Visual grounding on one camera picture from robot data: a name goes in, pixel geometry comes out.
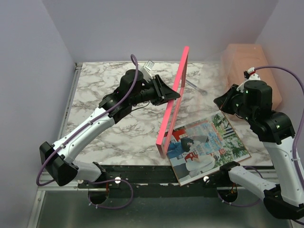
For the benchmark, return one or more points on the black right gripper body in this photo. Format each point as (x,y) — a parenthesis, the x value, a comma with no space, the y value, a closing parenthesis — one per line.
(236,105)

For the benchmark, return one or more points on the pink photo frame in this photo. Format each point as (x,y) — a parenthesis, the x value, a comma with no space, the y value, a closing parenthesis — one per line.
(172,108)

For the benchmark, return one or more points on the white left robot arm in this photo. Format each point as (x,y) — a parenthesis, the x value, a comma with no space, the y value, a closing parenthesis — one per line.
(59,158)

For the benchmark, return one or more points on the printed photo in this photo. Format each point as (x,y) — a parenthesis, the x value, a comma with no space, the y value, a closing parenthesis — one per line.
(199,148)

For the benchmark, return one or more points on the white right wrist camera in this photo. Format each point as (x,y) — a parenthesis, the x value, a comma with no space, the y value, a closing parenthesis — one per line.
(251,74)

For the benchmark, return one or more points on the translucent orange plastic box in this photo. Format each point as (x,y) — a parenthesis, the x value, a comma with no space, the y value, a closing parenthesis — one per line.
(238,58)

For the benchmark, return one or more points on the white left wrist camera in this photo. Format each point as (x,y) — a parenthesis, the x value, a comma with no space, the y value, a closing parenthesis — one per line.
(146,70)

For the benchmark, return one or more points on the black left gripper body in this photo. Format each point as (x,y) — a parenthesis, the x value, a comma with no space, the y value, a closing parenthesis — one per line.
(147,93)

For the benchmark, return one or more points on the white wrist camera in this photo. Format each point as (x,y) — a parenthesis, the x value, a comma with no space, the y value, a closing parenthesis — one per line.
(146,70)
(251,74)

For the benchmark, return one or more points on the silver ratchet wrench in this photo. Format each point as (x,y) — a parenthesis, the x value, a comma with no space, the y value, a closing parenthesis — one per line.
(201,91)

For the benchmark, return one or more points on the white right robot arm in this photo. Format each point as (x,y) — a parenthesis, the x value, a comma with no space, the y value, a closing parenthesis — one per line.
(284,200)

